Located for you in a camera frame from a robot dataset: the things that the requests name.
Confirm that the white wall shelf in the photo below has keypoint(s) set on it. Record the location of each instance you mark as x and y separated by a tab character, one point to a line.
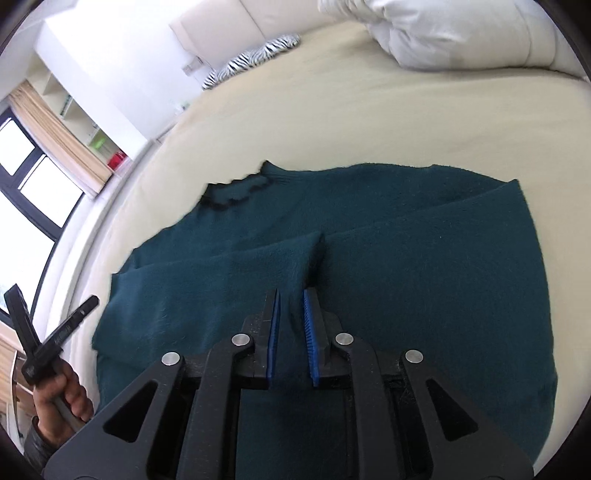
69	99

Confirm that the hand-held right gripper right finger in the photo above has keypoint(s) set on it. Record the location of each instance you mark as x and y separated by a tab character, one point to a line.
309	337

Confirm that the person's left hand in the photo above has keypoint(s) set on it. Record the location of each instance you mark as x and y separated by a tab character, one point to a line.
74	397

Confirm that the dark green sweater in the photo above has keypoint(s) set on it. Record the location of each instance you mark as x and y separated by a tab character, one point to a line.
406	277

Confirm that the red box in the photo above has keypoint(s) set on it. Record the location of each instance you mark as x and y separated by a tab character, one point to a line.
116	161

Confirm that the green container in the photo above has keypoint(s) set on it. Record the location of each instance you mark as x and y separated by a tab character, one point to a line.
98	143

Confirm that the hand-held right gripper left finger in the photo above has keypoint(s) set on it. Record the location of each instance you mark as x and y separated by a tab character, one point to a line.
275	332

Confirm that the black framed window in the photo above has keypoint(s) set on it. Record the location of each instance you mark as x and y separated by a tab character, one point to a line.
44	194

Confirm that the person's left forearm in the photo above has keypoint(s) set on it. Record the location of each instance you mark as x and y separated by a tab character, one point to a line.
41	450

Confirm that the zebra striped pillow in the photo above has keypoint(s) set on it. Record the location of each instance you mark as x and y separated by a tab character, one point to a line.
249	57

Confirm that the cream padded headboard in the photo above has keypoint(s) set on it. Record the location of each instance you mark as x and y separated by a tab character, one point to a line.
217	23

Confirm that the grey wall switch panel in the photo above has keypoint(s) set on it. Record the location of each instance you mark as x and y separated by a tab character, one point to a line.
189	68

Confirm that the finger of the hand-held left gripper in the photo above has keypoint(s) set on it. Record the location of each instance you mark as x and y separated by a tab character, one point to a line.
69	323
19	318

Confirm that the white folded duvet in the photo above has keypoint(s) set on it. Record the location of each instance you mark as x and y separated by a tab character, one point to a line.
443	32

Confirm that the bed with beige sheet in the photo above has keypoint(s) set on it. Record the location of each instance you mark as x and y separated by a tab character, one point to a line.
351	120

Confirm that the beige curtain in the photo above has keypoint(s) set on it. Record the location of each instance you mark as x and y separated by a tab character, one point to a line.
60	138

